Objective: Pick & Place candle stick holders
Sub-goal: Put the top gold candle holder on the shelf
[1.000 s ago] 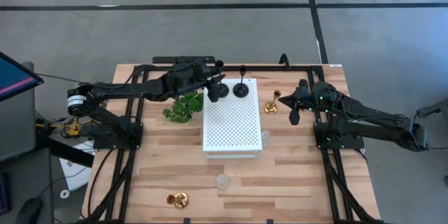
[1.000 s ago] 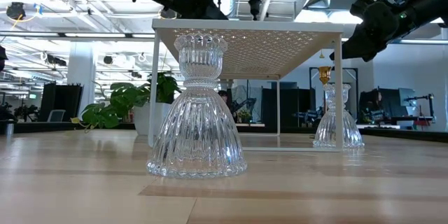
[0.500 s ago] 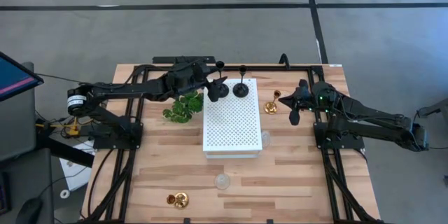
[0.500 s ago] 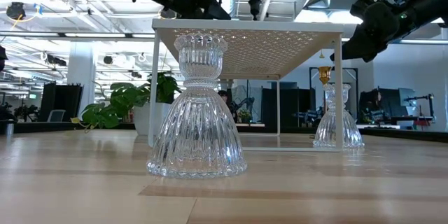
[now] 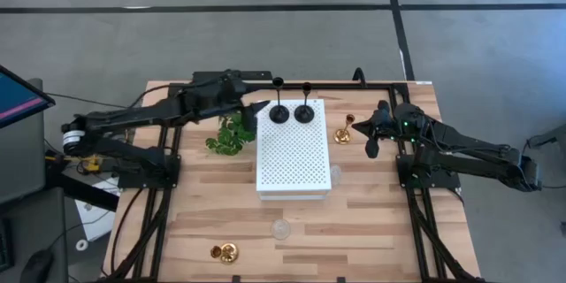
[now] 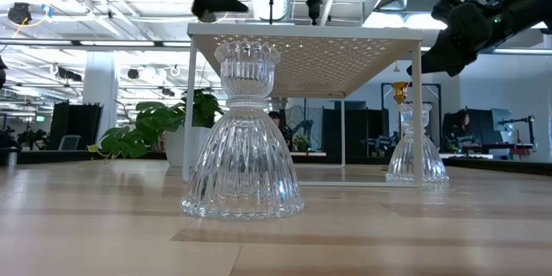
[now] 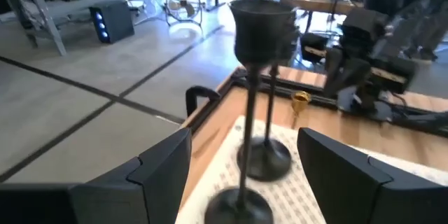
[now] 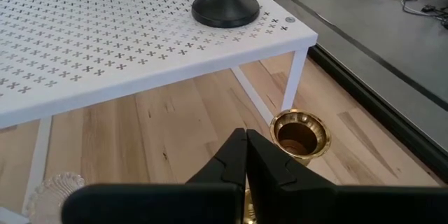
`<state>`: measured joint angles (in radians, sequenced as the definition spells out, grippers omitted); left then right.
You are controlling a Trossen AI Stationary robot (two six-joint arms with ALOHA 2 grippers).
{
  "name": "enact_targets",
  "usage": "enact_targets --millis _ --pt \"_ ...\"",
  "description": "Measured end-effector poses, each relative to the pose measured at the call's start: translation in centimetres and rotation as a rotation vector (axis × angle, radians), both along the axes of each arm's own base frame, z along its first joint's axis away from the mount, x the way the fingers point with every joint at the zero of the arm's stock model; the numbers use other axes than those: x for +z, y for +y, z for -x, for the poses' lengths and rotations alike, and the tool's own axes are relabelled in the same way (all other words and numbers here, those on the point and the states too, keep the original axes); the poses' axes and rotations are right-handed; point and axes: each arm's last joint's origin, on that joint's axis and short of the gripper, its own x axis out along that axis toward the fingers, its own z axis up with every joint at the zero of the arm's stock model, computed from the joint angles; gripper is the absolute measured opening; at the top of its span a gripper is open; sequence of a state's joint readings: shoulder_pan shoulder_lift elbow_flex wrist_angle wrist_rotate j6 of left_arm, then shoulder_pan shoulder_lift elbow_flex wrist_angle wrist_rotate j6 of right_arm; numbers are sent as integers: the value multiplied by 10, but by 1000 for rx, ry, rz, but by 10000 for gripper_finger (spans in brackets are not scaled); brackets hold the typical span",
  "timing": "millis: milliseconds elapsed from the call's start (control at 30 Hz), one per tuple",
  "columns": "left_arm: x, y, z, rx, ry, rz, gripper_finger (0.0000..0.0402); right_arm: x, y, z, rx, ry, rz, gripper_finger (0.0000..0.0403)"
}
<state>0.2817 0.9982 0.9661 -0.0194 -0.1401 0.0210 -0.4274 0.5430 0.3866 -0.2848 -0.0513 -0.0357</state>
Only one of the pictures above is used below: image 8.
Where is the black candlestick holder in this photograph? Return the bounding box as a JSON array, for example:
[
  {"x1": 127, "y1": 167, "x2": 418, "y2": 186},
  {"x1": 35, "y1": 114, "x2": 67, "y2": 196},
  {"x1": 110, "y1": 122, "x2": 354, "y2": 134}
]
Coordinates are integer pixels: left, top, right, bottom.
[{"x1": 191, "y1": 0, "x2": 260, "y2": 29}]

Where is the black aluminium table frame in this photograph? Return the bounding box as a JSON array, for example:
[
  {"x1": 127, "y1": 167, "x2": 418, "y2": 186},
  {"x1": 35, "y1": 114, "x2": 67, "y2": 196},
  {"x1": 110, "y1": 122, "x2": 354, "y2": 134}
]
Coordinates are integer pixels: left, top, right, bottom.
[{"x1": 254, "y1": 0, "x2": 448, "y2": 185}]

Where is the gold candlestick holder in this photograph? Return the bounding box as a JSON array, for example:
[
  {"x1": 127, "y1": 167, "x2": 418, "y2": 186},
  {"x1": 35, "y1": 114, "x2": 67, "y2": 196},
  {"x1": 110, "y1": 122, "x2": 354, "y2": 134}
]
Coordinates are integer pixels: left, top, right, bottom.
[{"x1": 243, "y1": 108, "x2": 332, "y2": 224}]

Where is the white cable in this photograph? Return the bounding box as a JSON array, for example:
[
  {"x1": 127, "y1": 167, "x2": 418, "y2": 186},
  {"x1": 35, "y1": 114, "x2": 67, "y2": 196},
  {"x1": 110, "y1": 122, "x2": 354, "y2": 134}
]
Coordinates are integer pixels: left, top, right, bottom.
[{"x1": 400, "y1": 0, "x2": 448, "y2": 18}]

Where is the clear glass candlestick holder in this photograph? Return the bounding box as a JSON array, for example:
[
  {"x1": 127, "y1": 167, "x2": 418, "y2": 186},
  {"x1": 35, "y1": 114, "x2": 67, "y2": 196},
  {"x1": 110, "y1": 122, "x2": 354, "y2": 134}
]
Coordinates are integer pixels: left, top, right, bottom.
[{"x1": 26, "y1": 171, "x2": 87, "y2": 224}]

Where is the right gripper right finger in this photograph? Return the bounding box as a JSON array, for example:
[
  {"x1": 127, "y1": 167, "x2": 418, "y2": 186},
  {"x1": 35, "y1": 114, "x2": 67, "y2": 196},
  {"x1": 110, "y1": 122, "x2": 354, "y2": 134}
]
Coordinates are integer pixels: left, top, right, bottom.
[{"x1": 246, "y1": 128, "x2": 448, "y2": 224}]

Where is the white perforated metal shelf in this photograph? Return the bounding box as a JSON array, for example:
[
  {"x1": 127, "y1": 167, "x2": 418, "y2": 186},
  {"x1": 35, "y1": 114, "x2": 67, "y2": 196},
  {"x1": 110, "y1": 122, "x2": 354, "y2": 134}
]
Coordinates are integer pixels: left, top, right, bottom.
[{"x1": 0, "y1": 0, "x2": 319, "y2": 224}]

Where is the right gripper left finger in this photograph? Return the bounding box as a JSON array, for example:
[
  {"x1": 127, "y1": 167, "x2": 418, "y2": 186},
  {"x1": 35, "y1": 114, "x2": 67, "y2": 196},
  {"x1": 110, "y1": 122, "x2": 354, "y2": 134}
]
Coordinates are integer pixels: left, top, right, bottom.
[{"x1": 61, "y1": 127, "x2": 248, "y2": 224}]

